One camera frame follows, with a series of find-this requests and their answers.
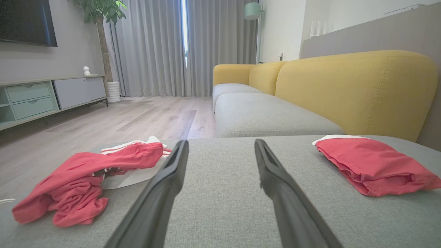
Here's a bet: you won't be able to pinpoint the red shirt with white sleeves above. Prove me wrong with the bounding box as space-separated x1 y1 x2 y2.
12 136 172 228

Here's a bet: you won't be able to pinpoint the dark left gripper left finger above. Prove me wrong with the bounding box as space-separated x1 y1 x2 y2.
104 139 189 248

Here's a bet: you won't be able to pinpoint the large grey sofa seat cushion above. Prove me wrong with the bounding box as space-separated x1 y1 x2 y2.
0 135 441 248

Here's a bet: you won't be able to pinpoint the grey curtain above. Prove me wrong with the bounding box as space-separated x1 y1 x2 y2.
186 0 259 97
110 0 187 98

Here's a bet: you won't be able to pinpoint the large yellow sofa backrest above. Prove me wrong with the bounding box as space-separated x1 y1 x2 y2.
275 50 438 143

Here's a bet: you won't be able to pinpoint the red shorts with white trim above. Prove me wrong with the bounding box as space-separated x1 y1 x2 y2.
312 135 441 197

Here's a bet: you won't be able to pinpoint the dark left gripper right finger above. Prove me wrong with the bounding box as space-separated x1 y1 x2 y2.
254 139 345 248

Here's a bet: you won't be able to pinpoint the floor lamp with green shade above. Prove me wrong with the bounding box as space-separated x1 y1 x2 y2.
244 1 265 64

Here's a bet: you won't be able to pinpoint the white router with antennas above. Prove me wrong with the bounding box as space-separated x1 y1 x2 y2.
310 20 334 38

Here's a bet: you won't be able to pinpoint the grey cabinet door panel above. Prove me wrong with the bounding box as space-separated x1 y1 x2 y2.
52 76 107 110

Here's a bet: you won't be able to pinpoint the long low TV cabinet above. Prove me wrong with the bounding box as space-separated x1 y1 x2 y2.
0 74 109 132

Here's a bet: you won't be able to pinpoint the small yellow sofa backrest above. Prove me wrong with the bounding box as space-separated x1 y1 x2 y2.
248 61 288 96

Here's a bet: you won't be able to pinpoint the mint green cabinet drawer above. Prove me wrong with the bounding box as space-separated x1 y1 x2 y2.
6 82 52 103
12 96 56 120

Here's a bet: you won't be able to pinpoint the white ribbed plant pot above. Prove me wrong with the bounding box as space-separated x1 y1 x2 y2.
107 81 122 103

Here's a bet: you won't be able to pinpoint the black wall television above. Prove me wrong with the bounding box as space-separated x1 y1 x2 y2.
0 0 58 48

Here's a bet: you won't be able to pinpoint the green leafy indoor tree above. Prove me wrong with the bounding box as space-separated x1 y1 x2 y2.
70 0 128 83

